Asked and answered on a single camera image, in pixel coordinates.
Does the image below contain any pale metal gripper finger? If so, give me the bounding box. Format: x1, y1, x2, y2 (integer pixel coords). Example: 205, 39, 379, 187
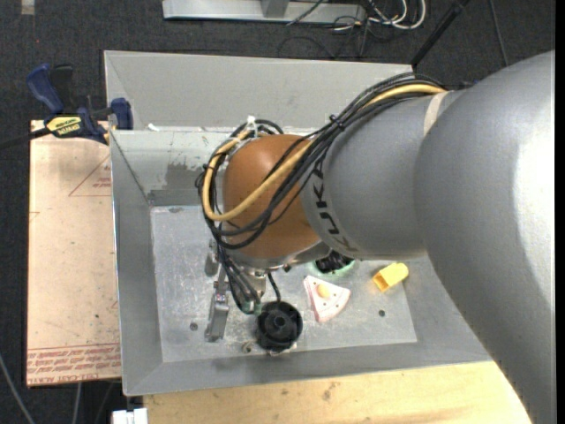
203, 279, 231, 343
204, 238, 222, 278

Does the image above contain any grey metal bin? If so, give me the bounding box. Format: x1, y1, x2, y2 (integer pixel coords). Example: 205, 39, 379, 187
103, 49, 492, 398

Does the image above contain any pink and white toy slice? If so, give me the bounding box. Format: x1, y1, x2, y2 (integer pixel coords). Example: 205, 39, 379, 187
302, 275, 352, 324

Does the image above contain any yellow plastic block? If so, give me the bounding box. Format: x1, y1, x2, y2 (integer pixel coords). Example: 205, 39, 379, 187
372, 261, 410, 293

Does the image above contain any brown cardboard board, red print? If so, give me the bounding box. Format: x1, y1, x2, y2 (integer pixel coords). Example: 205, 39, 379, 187
26, 119, 123, 389

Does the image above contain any black cylinder on white bracket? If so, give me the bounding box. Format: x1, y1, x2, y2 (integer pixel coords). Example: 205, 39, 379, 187
254, 299, 305, 357

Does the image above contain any pale green ring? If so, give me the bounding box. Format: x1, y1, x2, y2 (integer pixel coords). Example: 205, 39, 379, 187
313, 251, 356, 278

